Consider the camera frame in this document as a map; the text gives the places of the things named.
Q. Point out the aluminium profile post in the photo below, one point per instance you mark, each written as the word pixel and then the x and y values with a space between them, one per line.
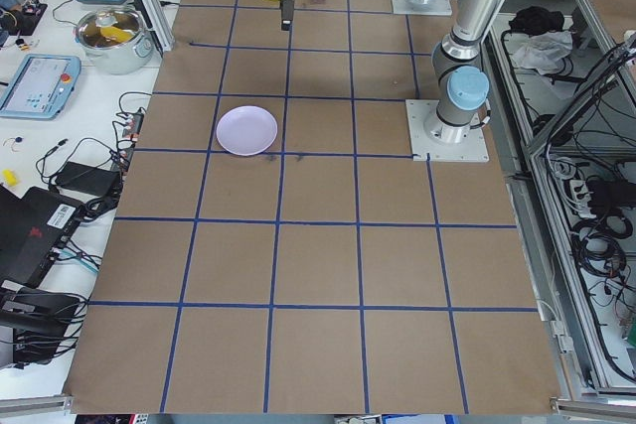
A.
pixel 149 2

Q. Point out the black power adapter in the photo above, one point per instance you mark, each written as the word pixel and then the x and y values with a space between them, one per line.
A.
pixel 82 177

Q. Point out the black laptop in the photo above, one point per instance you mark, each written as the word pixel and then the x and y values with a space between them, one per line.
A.
pixel 30 235

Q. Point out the lilac round plate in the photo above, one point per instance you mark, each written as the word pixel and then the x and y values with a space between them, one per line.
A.
pixel 247 130

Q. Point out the white power strip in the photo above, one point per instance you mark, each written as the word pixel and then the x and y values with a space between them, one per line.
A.
pixel 576 190

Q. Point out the steel cooking pot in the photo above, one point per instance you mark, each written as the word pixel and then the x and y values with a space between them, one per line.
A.
pixel 119 59

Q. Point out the aluminium rail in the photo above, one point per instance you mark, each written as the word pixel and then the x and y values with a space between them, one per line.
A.
pixel 35 402

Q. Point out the yellow object inside pot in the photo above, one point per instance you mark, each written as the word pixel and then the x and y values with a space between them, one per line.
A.
pixel 115 33

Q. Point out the V-shaped metal bar frame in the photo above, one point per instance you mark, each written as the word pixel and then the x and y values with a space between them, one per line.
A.
pixel 536 245

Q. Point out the glass pot lid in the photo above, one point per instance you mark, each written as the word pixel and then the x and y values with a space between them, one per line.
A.
pixel 99 27

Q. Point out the black cloth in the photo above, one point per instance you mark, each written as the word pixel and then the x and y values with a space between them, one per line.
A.
pixel 539 19

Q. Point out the small yellow object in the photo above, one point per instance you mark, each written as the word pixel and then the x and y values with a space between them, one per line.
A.
pixel 10 177

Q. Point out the black electronics box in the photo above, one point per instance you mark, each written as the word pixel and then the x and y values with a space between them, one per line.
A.
pixel 30 317

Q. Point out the white crumpled cloth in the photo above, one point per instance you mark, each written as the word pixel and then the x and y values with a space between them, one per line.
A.
pixel 544 52

